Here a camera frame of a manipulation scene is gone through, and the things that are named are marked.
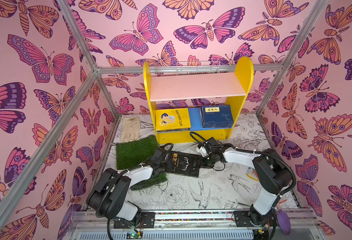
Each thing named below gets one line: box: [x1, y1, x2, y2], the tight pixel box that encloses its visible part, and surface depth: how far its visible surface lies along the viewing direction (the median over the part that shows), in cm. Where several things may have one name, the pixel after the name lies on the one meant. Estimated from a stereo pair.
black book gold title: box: [166, 151, 201, 178], surface depth 93 cm
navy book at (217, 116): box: [200, 105, 234, 128], surface depth 95 cm
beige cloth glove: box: [120, 116, 141, 143], surface depth 115 cm
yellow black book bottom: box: [155, 108, 191, 133], surface depth 92 cm
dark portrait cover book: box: [156, 127, 191, 133], surface depth 92 cm
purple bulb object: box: [277, 209, 292, 237], surface depth 73 cm
